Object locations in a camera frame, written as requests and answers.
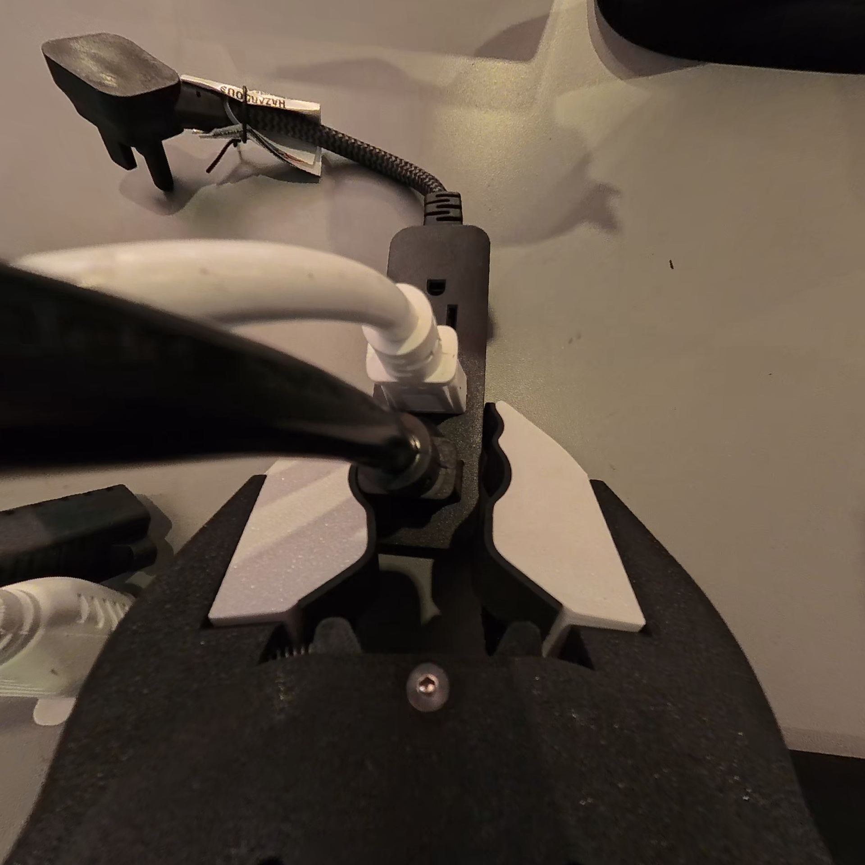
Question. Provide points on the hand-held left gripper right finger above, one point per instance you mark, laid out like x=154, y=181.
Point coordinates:
x=561, y=534

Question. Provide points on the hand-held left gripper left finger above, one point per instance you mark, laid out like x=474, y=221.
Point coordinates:
x=290, y=540

